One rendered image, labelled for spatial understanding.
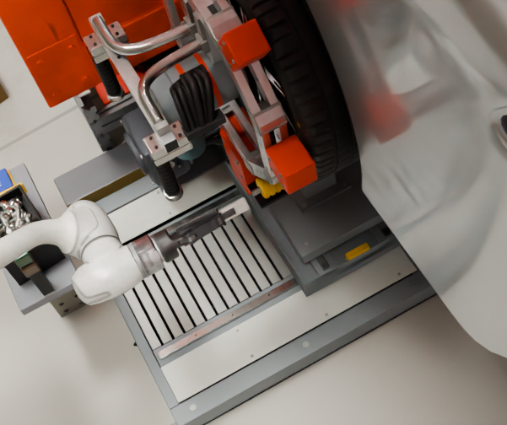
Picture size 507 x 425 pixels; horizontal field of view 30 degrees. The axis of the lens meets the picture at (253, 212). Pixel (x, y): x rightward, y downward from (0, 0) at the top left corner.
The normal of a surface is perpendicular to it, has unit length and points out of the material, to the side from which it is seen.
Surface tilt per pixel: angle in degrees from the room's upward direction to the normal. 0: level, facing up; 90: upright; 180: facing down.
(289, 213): 0
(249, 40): 35
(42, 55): 90
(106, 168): 0
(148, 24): 90
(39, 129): 0
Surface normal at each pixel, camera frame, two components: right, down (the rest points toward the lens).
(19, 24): 0.46, 0.73
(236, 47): 0.14, 0.00
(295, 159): -0.15, -0.51
